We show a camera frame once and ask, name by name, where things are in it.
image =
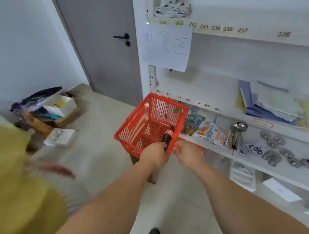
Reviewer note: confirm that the person's right hand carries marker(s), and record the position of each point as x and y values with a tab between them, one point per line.
190	154

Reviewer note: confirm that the person's left hand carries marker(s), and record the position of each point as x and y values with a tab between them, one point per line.
153	154

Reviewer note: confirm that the person's right thumb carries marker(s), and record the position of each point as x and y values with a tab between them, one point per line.
177	151

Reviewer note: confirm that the person's left fingers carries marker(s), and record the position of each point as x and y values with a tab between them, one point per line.
164	146

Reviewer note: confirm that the dark soda bottle red label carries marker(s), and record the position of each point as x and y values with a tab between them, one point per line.
168	135

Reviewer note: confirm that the red plastic shopping basket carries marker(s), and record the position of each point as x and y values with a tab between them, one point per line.
144	125

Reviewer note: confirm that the person's left forearm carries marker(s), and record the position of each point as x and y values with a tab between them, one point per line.
115	200

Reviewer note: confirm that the person's right forearm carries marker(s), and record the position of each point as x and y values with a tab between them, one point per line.
241	205

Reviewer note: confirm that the blue and orange packet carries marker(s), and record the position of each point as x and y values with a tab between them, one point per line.
204	129

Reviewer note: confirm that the clear plastic bag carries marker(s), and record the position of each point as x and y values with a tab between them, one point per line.
217	161

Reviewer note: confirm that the white packet with orange print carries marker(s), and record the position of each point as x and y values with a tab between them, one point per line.
220	137

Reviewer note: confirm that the metal corkscrew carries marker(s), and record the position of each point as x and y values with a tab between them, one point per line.
235	131

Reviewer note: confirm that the white storage box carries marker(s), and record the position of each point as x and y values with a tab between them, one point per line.
242	177

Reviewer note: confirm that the packet of black scissors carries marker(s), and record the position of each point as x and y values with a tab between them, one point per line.
252	149

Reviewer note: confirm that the yellow paper sheet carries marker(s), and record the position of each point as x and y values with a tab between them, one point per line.
239	102

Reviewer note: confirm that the black shoe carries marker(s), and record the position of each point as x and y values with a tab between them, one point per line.
154	231

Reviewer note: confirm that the blue document folder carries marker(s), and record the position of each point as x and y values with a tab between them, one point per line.
246	96

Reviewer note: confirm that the red-bordered shelf label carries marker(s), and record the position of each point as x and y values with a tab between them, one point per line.
263	123

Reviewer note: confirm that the group of metal discs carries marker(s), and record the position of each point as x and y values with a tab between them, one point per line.
274	154

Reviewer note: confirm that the white paper sign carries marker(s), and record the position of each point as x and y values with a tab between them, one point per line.
166	48

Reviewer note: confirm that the white shelf unit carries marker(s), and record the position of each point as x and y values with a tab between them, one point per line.
217	60

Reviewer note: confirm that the grey door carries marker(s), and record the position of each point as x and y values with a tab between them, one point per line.
101	67

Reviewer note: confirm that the white cloth with red trim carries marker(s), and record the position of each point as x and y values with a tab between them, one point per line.
70	190

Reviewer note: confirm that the small flat white box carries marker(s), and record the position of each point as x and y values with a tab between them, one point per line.
60	138

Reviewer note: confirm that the open white carton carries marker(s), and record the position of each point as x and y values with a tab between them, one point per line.
62	107

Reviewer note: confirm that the stack of paper documents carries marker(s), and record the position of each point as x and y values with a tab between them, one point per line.
277	103

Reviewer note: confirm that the white envelope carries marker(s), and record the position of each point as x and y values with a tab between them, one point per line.
281	190

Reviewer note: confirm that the brown cardboard box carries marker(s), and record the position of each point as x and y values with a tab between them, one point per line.
45	124

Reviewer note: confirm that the folded patterned cloth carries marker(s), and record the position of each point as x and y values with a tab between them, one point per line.
172	10

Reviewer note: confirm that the black plastic bag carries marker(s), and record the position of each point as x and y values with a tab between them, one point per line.
36	98

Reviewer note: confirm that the yellow garment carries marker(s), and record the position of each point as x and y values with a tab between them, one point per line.
21	188

